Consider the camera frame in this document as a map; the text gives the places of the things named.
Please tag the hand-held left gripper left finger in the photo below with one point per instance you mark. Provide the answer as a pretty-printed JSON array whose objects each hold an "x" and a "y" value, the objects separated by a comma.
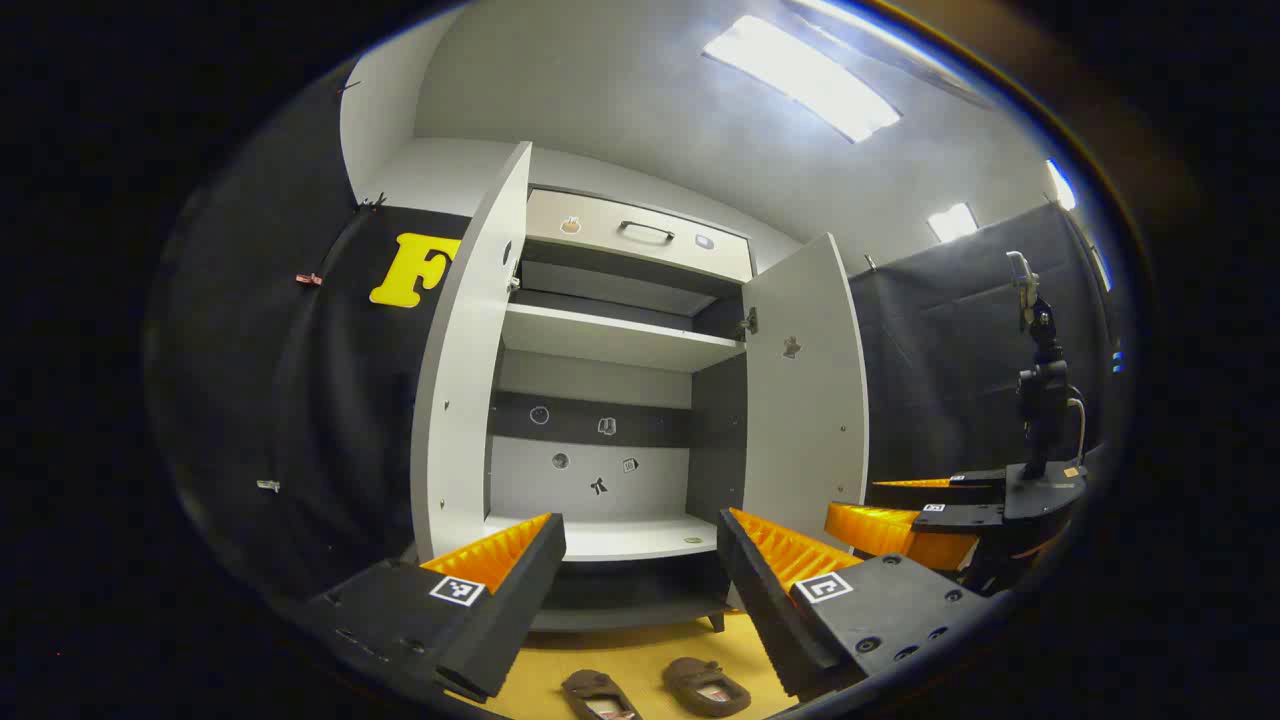
[{"x": 520, "y": 600}]

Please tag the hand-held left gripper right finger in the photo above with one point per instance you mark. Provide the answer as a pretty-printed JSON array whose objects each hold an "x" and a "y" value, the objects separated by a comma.
[{"x": 770, "y": 620}]

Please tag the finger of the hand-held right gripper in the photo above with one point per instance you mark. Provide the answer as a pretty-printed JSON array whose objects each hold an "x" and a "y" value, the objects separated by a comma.
[
  {"x": 880, "y": 530},
  {"x": 930, "y": 492}
]

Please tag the brown fuzzy shoe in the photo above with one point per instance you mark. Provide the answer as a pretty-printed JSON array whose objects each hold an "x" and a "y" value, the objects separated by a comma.
[
  {"x": 700, "y": 685},
  {"x": 592, "y": 690}
]

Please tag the grey cabinet door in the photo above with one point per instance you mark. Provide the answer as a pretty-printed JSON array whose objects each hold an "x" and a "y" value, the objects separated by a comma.
[
  {"x": 465, "y": 380},
  {"x": 805, "y": 440}
]

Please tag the grey shoe cabinet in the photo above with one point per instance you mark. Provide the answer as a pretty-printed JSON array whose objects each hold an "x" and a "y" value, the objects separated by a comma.
[{"x": 600, "y": 340}]

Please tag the grey cabinet drawer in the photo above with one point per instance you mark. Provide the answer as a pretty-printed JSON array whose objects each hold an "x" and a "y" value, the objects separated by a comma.
[{"x": 600, "y": 235}]

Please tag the black backdrop cloth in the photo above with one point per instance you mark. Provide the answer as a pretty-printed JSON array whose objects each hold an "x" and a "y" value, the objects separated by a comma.
[
  {"x": 330, "y": 400},
  {"x": 940, "y": 380}
]

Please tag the small ceiling light panel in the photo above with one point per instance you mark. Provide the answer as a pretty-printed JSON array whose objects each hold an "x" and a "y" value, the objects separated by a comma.
[
  {"x": 952, "y": 222},
  {"x": 1061, "y": 185}
]

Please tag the black clip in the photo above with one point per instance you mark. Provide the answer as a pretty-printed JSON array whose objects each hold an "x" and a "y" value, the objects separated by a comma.
[{"x": 373, "y": 201}]

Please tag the large ceiling light panel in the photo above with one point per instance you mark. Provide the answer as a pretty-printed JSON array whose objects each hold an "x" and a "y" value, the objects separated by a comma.
[{"x": 800, "y": 75}]

